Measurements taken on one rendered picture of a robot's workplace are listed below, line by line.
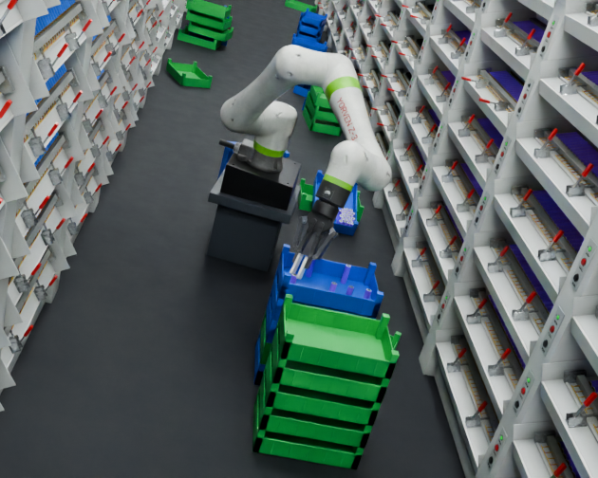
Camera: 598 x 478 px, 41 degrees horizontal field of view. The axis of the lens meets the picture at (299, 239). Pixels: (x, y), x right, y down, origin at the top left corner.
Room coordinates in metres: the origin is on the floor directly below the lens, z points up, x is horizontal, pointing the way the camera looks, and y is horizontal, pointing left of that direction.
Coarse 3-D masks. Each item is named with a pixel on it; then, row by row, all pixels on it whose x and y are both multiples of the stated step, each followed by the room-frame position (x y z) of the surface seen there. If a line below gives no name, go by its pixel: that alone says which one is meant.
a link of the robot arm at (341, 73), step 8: (328, 56) 2.57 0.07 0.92; (336, 56) 2.59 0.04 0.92; (344, 56) 2.61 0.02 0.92; (328, 64) 2.55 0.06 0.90; (336, 64) 2.56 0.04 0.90; (344, 64) 2.57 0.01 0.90; (352, 64) 2.61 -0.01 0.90; (328, 72) 2.54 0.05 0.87; (336, 72) 2.54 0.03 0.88; (344, 72) 2.54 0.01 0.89; (352, 72) 2.56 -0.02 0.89; (328, 80) 2.54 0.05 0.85; (336, 80) 2.52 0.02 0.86; (344, 80) 2.52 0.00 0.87; (352, 80) 2.53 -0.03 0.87; (328, 88) 2.52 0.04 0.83; (336, 88) 2.50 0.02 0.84; (360, 88) 2.53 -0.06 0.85; (328, 96) 2.51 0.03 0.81
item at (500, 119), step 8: (464, 64) 3.02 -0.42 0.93; (472, 64) 3.02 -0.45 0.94; (480, 64) 3.03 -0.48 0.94; (488, 64) 3.03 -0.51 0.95; (496, 64) 3.04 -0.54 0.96; (504, 64) 3.04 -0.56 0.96; (464, 72) 3.02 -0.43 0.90; (472, 72) 3.03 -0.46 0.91; (488, 72) 3.02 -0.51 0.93; (464, 80) 3.01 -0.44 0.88; (464, 88) 3.01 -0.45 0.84; (472, 88) 2.89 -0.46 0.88; (480, 88) 2.86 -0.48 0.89; (472, 96) 2.89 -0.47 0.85; (480, 96) 2.77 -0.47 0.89; (488, 96) 2.76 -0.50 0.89; (480, 104) 2.76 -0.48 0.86; (488, 104) 2.67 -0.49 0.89; (488, 112) 2.66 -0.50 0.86; (496, 112) 2.58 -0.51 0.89; (504, 112) 2.58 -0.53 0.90; (512, 112) 2.43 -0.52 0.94; (496, 120) 2.55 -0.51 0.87; (504, 120) 2.50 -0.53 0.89; (496, 128) 2.55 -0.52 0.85; (504, 128) 2.46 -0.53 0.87; (504, 136) 2.46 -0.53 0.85
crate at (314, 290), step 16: (288, 256) 2.21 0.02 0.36; (304, 256) 2.22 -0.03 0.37; (288, 272) 2.03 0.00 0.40; (304, 272) 2.20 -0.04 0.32; (320, 272) 2.23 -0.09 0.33; (336, 272) 2.23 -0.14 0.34; (352, 272) 2.24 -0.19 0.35; (368, 272) 2.23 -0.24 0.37; (288, 288) 2.01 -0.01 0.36; (304, 288) 2.02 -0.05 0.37; (320, 288) 2.13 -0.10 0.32; (336, 288) 2.16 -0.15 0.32; (320, 304) 2.03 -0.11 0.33; (336, 304) 2.04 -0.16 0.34; (352, 304) 2.04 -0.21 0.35; (368, 304) 2.05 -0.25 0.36
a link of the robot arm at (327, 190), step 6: (324, 180) 2.16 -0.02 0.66; (324, 186) 2.14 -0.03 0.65; (330, 186) 2.13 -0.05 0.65; (336, 186) 2.13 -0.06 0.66; (318, 192) 2.14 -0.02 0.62; (324, 192) 2.13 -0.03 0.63; (330, 192) 2.12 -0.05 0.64; (336, 192) 2.13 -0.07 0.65; (342, 192) 2.13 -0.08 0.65; (348, 192) 2.15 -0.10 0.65; (324, 198) 2.12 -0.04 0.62; (330, 198) 2.11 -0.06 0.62; (336, 198) 2.12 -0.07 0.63; (342, 198) 2.13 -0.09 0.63; (330, 204) 2.12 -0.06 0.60; (336, 204) 2.12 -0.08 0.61; (342, 204) 2.13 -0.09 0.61
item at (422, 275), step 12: (408, 240) 3.02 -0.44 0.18; (420, 240) 3.03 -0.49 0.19; (408, 252) 2.98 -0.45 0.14; (420, 252) 2.87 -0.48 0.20; (408, 264) 2.90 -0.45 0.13; (420, 264) 2.86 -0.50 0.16; (432, 264) 2.84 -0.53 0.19; (420, 276) 2.78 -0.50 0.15; (432, 276) 2.78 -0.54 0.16; (420, 288) 2.69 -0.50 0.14; (432, 288) 2.61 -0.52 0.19; (444, 288) 2.65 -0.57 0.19; (420, 300) 2.62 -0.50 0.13; (432, 300) 2.60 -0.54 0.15; (432, 312) 2.52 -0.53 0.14
